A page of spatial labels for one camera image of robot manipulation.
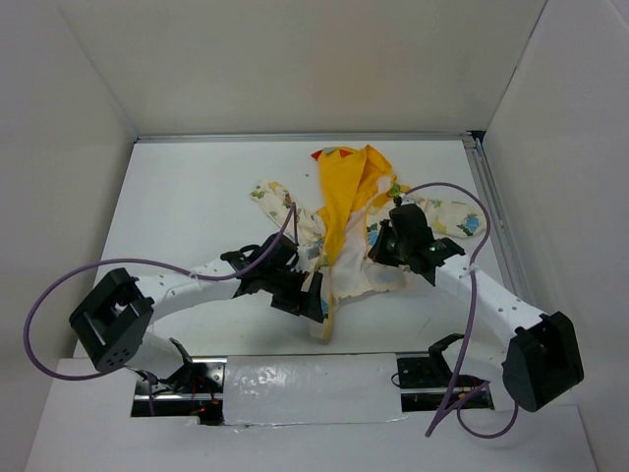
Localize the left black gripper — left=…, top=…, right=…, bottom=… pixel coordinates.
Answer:
left=262, top=265, right=323, bottom=323

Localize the dinosaur print yellow-lined jacket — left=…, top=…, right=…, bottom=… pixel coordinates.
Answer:
left=250, top=146, right=487, bottom=340

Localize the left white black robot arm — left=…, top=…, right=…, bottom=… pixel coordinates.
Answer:
left=69, top=234, right=328, bottom=392

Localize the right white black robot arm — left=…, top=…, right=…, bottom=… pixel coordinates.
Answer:
left=369, top=204, right=585, bottom=412

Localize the white tape sheet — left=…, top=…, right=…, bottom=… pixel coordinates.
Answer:
left=222, top=353, right=405, bottom=427

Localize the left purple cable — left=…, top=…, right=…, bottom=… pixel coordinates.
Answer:
left=23, top=201, right=299, bottom=417

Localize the purple cable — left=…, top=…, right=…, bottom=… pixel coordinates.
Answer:
left=395, top=181, right=520, bottom=440
left=23, top=201, right=299, bottom=417

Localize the aluminium frame rail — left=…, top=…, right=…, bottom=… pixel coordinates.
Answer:
left=132, top=129, right=549, bottom=348

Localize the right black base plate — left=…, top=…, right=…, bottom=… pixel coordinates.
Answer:
left=391, top=353, right=493, bottom=413

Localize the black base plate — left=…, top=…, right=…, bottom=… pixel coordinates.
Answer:
left=391, top=353, right=493, bottom=413
left=131, top=357, right=227, bottom=426

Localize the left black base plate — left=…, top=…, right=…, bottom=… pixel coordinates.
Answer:
left=131, top=357, right=227, bottom=426

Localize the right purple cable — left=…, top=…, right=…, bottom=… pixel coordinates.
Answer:
left=395, top=181, right=520, bottom=440

